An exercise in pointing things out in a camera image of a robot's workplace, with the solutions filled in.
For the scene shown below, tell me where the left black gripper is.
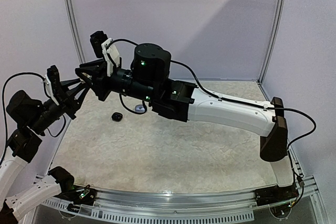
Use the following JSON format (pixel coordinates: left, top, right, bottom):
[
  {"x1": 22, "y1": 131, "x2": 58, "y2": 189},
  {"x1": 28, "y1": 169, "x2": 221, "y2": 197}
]
[{"x1": 29, "y1": 77, "x2": 89, "y2": 133}]

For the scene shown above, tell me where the black earbud charging case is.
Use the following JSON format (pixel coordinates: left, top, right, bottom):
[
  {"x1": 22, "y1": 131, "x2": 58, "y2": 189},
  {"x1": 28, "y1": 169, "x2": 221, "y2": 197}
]
[{"x1": 111, "y1": 112, "x2": 123, "y2": 122}]

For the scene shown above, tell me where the purple earbud charging case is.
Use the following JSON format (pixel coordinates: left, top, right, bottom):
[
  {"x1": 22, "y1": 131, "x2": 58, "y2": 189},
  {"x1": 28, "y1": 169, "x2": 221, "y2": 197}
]
[{"x1": 134, "y1": 104, "x2": 147, "y2": 114}]

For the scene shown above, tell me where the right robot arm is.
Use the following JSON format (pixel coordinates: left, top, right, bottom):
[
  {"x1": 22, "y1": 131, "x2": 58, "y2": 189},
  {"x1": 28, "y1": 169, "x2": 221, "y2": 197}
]
[{"x1": 75, "y1": 42, "x2": 288, "y2": 162}]

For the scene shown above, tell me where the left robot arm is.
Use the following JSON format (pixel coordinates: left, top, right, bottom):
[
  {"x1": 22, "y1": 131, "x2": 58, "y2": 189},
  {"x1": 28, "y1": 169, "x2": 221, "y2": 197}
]
[{"x1": 1, "y1": 77, "x2": 89, "y2": 223}]

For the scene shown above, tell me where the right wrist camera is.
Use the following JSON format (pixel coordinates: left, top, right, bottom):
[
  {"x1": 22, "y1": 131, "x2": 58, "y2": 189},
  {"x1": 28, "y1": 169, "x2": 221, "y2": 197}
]
[{"x1": 90, "y1": 30, "x2": 121, "y2": 77}]

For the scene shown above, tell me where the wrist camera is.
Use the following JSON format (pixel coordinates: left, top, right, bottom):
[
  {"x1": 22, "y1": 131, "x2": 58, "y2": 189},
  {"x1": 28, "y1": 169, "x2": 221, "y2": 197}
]
[
  {"x1": 90, "y1": 30, "x2": 121, "y2": 77},
  {"x1": 44, "y1": 65, "x2": 61, "y2": 105}
]

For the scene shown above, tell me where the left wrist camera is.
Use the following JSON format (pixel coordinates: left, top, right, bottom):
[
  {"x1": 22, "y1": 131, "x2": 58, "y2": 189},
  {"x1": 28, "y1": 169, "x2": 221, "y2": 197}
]
[{"x1": 44, "y1": 65, "x2": 61, "y2": 105}]

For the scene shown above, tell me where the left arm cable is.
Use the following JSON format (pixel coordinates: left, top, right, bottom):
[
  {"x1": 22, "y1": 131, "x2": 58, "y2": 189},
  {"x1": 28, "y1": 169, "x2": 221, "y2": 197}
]
[{"x1": 0, "y1": 73, "x2": 66, "y2": 162}]

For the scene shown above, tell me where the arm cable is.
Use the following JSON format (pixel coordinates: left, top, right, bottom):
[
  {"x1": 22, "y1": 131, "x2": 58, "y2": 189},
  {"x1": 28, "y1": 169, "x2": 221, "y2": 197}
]
[
  {"x1": 0, "y1": 73, "x2": 66, "y2": 162},
  {"x1": 110, "y1": 39, "x2": 317, "y2": 183}
]

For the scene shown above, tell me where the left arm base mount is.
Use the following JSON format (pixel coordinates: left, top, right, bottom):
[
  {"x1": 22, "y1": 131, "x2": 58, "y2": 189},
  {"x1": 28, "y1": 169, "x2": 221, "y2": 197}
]
[{"x1": 48, "y1": 166, "x2": 97, "y2": 206}]

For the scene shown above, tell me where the aluminium front rail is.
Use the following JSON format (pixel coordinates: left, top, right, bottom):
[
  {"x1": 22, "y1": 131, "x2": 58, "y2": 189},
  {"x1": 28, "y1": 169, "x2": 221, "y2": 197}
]
[{"x1": 23, "y1": 176, "x2": 329, "y2": 223}]

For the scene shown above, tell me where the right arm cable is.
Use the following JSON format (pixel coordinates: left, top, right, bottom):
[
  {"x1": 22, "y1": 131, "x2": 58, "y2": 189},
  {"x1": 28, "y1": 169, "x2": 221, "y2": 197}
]
[{"x1": 110, "y1": 39, "x2": 317, "y2": 183}]

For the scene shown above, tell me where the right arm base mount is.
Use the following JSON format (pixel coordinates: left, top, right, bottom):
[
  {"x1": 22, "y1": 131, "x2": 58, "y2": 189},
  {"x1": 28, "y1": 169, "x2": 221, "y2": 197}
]
[{"x1": 254, "y1": 182, "x2": 305, "y2": 208}]

